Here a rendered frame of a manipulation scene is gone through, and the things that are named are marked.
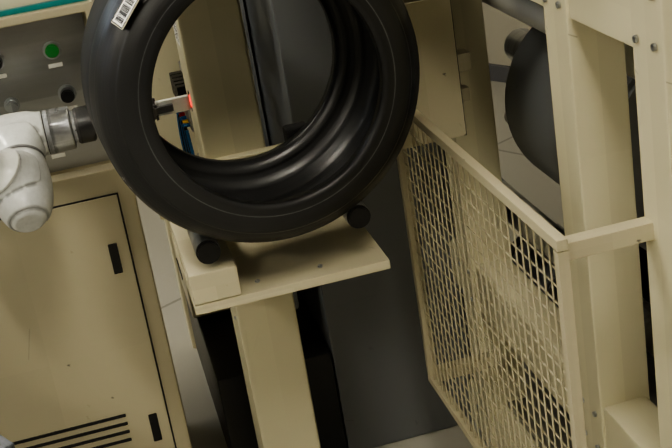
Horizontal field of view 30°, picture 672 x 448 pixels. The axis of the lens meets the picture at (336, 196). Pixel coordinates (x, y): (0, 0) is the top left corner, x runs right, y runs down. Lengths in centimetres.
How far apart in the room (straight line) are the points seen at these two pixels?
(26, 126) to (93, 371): 69
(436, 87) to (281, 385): 75
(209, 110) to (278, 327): 51
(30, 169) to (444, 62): 85
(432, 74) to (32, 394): 119
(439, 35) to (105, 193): 83
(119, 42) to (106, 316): 101
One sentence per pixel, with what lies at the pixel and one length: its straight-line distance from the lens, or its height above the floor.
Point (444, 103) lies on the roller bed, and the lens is 259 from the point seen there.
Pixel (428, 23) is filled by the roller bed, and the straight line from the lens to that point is 254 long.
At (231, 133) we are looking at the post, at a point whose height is 99.
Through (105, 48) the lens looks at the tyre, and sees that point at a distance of 209.
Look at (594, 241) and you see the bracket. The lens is 189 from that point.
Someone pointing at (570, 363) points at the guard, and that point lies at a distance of 194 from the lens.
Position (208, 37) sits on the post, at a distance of 252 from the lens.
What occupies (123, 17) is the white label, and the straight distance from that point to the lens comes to 206.
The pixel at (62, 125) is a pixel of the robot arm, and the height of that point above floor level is 108.
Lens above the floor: 175
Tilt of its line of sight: 21 degrees down
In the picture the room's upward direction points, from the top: 9 degrees counter-clockwise
